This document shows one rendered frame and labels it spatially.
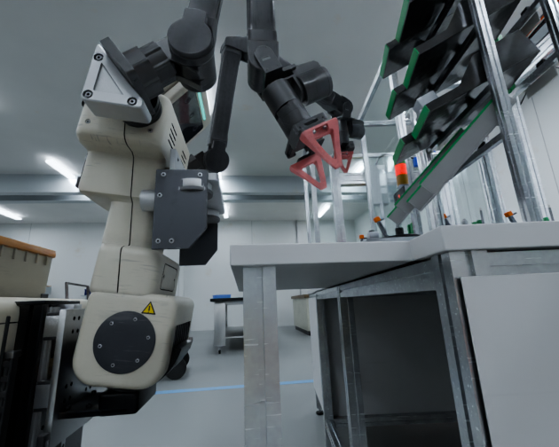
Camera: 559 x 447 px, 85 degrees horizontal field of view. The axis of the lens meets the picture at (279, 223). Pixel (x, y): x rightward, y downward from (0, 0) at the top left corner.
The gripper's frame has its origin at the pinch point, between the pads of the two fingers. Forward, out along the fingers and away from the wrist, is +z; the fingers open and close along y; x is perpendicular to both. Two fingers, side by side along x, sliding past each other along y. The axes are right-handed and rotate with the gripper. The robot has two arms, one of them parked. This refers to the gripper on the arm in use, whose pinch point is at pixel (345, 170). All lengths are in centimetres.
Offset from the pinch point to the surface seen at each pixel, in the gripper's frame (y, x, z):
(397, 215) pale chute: -15.3, -9.9, 22.0
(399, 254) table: -61, 9, 39
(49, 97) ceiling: 255, 325, -246
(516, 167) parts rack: -48, -22, 22
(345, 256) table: -62, 17, 39
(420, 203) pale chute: -30.3, -10.2, 23.2
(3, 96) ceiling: 250, 382, -248
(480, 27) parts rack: -47, -23, -12
